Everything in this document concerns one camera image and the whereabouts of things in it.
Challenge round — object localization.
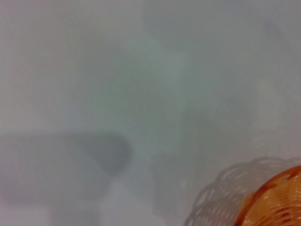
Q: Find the orange wire basket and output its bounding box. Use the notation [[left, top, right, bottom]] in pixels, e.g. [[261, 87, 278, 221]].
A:
[[234, 165, 301, 226]]

